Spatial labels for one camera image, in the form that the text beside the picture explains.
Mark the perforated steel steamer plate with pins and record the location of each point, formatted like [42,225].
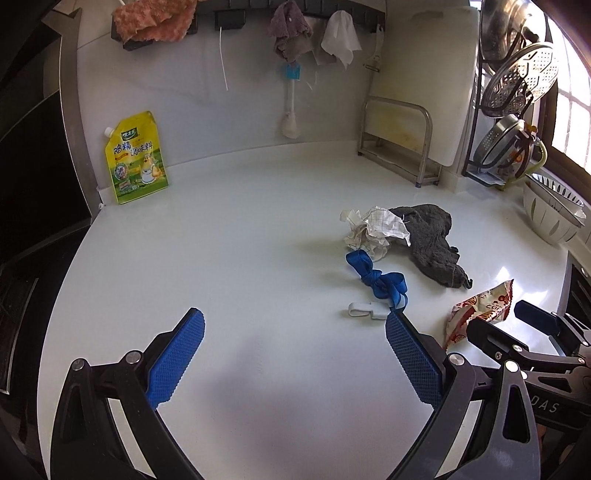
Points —
[521,78]

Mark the white cutting board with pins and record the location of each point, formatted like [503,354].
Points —
[429,69]

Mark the orange hanging cloth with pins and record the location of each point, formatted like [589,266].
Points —
[152,18]

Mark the white paper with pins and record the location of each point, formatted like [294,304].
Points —
[358,237]

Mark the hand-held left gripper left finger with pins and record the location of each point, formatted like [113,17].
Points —
[178,355]

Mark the pale green kitchen utensil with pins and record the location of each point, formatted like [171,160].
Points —
[540,161]

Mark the grey hanging cloth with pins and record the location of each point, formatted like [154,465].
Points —
[288,30]

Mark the red white snack wrapper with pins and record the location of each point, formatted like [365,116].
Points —
[480,309]

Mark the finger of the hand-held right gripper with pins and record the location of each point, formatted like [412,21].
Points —
[535,316]
[494,344]

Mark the white plastic strip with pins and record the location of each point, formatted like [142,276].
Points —
[223,55]

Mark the white plastic hook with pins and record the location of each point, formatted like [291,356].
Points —
[364,309]

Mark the kitchen sink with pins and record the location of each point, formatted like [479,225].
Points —
[581,290]

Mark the steel cutting board rack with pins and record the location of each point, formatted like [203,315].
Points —
[427,138]

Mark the steel pot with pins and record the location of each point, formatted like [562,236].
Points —
[508,23]

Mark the window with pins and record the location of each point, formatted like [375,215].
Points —
[575,106]

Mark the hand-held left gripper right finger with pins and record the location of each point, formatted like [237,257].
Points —
[415,360]

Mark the white hanging cloth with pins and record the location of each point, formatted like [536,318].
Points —
[340,37]

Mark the dark grey rag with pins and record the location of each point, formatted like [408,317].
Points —
[429,240]

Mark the white patterned colander bowl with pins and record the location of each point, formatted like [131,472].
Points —
[547,217]

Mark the white bottle brush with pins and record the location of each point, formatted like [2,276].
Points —
[291,122]

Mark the yellow seasoning pouch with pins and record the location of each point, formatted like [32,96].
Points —
[136,161]

